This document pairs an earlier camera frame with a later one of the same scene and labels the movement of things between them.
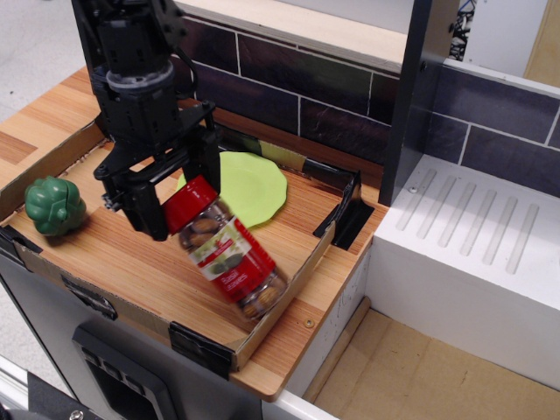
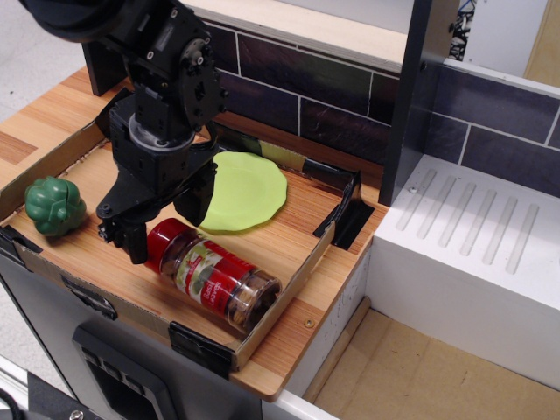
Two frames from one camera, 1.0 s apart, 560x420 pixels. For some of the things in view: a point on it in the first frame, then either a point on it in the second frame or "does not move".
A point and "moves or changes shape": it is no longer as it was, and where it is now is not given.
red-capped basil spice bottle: [222, 250] moves or changes shape
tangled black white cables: [462, 27] does not move
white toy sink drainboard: [474, 261] does not move
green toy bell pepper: [54, 205] does not move
